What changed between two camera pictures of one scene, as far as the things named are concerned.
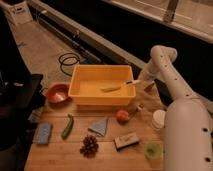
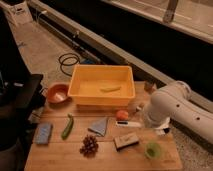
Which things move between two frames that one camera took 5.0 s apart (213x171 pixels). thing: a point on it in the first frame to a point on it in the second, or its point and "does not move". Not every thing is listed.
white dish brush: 134,81 to 132,124
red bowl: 58,93 does not move
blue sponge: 42,135 does not move
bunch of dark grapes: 89,146 does not move
